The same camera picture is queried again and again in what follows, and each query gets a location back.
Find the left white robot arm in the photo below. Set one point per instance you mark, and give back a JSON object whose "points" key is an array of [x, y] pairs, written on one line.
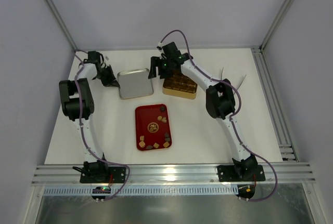
{"points": [[77, 104]]}

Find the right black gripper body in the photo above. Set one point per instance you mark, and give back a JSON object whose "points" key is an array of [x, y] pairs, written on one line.
{"points": [[158, 66]]}

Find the tan square chocolate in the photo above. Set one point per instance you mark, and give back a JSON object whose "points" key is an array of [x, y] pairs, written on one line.
{"points": [[141, 144]]}

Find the gold chocolate tin box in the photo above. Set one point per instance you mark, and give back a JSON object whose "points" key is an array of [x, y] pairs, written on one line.
{"points": [[179, 85]]}

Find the silver metal tongs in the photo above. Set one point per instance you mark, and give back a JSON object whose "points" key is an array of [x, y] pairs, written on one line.
{"points": [[235, 77]]}

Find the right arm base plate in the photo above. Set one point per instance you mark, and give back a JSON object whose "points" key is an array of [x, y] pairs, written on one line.
{"points": [[230, 173]]}

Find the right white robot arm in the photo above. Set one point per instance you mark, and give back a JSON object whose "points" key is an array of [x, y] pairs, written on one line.
{"points": [[220, 103]]}

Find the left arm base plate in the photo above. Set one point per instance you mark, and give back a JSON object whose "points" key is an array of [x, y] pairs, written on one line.
{"points": [[103, 175]]}

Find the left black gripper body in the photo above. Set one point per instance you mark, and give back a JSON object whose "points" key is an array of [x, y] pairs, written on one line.
{"points": [[106, 75]]}

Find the aluminium mounting rail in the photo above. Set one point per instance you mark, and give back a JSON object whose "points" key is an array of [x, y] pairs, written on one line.
{"points": [[156, 180]]}

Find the silver tin lid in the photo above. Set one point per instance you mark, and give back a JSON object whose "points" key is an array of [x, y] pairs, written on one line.
{"points": [[134, 83]]}

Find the red rectangular tray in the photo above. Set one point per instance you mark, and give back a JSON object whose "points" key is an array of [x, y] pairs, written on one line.
{"points": [[148, 125]]}

